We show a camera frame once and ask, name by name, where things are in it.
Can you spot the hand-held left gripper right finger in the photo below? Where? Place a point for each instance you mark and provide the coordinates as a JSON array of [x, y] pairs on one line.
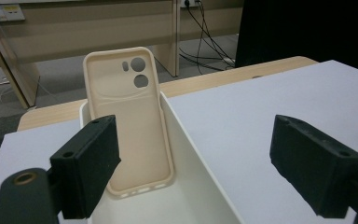
[[317, 168]]

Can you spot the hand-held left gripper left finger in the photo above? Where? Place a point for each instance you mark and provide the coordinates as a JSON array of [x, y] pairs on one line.
[[87, 165]]

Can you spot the beige phone case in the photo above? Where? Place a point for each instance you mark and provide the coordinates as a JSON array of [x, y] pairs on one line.
[[136, 124]]

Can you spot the white plastic storage box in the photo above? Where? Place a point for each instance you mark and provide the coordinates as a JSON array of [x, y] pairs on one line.
[[195, 193]]

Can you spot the white table mat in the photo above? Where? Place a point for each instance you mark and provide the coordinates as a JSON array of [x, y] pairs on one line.
[[245, 124]]

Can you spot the beige wooden desk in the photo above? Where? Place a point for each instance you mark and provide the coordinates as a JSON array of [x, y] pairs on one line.
[[90, 31]]

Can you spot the black curtain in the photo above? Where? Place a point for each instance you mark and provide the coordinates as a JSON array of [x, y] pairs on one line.
[[307, 31]]

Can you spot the white power socket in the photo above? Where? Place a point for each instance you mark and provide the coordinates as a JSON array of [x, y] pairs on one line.
[[189, 3]]

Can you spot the white wall socket panel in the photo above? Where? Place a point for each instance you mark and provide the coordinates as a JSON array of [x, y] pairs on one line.
[[3, 12]]

